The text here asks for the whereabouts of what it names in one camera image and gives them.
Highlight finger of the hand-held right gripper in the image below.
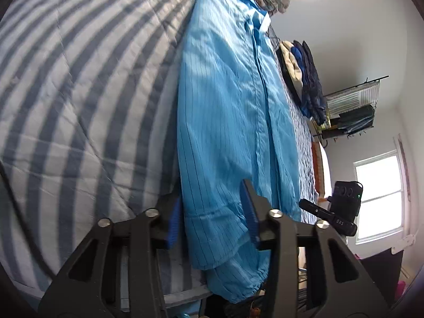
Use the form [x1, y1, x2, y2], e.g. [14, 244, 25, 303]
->
[299, 199, 335, 222]

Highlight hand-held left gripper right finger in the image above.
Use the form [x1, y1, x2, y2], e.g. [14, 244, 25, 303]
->
[239, 179, 390, 318]

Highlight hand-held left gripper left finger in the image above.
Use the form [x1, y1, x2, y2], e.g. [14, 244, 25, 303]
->
[38, 197, 183, 318]

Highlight blue pinstriped work coat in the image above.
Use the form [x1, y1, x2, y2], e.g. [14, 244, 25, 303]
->
[176, 0, 303, 303]

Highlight bright window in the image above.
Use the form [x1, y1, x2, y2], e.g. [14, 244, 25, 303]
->
[353, 150, 411, 245]

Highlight white plastic object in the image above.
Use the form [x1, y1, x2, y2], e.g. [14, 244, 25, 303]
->
[391, 233, 417, 255]

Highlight dark green hanging cloths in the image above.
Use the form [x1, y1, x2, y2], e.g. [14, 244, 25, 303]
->
[338, 104, 376, 137]

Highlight black cloth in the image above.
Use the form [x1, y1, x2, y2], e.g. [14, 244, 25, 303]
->
[359, 248, 405, 307]

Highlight white striped towel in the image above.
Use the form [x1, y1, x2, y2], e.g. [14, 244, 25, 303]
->
[326, 83, 380, 117]

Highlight dark blue puffer jacket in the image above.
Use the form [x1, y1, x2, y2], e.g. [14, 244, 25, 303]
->
[291, 40, 329, 126]

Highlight beige cloth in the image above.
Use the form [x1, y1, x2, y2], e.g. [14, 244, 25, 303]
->
[278, 41, 303, 93]

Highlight bright blue garment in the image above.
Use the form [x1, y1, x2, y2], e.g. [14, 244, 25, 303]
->
[290, 46, 303, 67]

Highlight blue striped bed quilt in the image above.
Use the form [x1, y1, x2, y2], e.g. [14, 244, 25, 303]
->
[0, 0, 315, 303]

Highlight black wire rack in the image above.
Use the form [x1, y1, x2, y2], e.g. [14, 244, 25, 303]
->
[311, 74, 390, 144]

